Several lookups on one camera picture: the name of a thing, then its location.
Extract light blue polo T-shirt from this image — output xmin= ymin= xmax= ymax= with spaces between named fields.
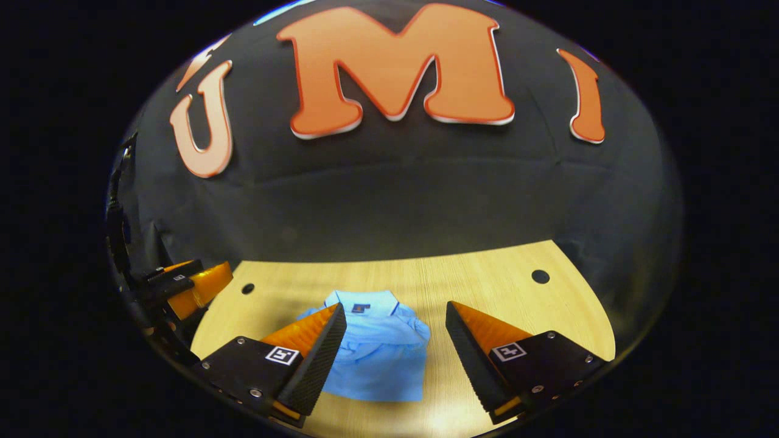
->
xmin=297 ymin=290 xmax=431 ymax=403

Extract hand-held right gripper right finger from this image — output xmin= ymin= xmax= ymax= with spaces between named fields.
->
xmin=445 ymin=301 xmax=609 ymax=427

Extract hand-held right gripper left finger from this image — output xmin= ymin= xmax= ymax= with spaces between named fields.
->
xmin=195 ymin=302 xmax=348 ymax=429

